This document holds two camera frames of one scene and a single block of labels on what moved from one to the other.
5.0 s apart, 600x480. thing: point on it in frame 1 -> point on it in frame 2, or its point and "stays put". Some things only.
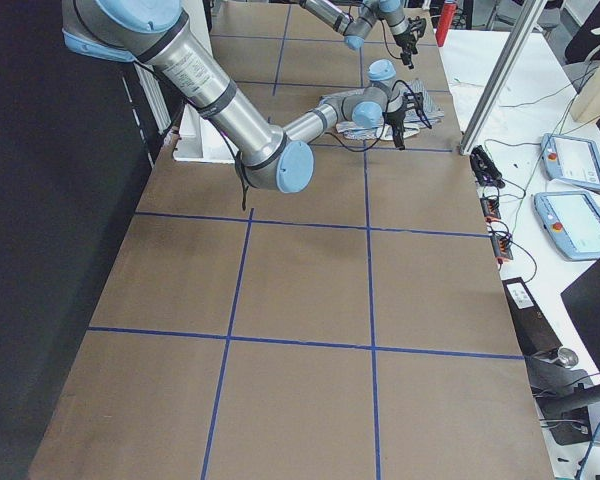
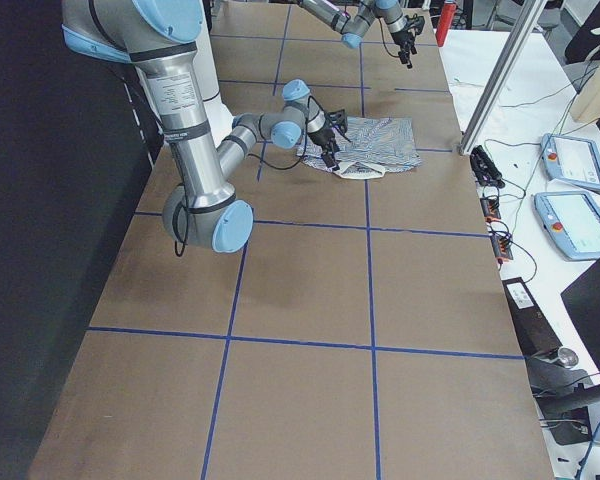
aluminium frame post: x=501 y=77 stays put
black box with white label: x=535 y=333 stays put
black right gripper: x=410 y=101 -> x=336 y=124
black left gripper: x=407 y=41 stays put
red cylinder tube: x=445 y=22 stays put
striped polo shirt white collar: x=427 y=107 -> x=370 y=147
